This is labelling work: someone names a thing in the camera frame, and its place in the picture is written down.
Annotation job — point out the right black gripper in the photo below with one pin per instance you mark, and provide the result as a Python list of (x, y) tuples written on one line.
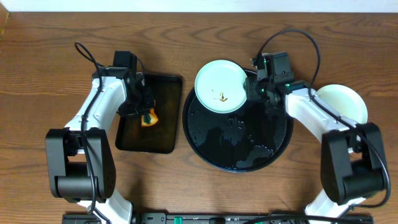
[(252, 88)]

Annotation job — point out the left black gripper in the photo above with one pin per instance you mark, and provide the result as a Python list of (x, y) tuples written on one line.
[(143, 104)]

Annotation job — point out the yellow green scrub sponge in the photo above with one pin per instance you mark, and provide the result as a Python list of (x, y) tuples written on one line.
[(149, 119)]

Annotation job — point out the light blue plate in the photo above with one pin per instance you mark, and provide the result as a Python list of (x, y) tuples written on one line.
[(219, 86), (346, 101)]

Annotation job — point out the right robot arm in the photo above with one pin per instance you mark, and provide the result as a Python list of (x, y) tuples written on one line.
[(353, 162)]

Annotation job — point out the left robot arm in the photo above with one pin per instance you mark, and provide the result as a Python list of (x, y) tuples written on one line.
[(79, 159)]

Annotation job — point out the black rectangular tray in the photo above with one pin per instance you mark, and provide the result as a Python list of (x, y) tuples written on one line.
[(160, 137)]

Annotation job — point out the black round tray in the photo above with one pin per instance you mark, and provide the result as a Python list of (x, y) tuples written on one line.
[(245, 140)]

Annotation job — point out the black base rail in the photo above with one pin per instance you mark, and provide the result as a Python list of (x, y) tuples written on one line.
[(162, 218)]

